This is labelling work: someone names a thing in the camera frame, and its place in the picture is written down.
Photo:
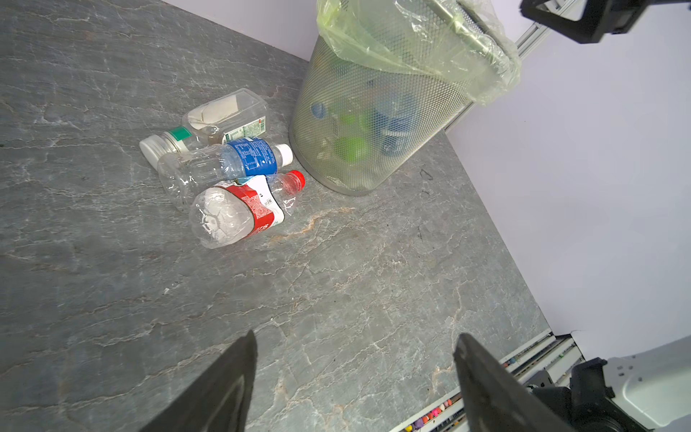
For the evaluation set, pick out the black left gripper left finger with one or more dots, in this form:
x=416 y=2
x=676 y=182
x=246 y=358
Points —
x=219 y=399

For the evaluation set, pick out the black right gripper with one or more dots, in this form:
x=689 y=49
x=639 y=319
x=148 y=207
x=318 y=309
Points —
x=599 y=18

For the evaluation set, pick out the red label clear bottle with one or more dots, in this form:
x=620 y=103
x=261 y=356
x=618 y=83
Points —
x=229 y=212

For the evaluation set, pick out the green lined mesh waste bin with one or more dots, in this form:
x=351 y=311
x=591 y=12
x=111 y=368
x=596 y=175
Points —
x=386 y=76

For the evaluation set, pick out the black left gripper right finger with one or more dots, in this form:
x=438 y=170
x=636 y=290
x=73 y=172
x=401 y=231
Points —
x=493 y=398

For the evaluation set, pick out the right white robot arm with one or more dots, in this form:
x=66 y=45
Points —
x=640 y=392

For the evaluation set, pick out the blue label bottle back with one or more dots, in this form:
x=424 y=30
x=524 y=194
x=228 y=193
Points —
x=184 y=176

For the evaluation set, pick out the clear square bottle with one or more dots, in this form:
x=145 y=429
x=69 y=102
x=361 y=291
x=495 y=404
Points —
x=240 y=114

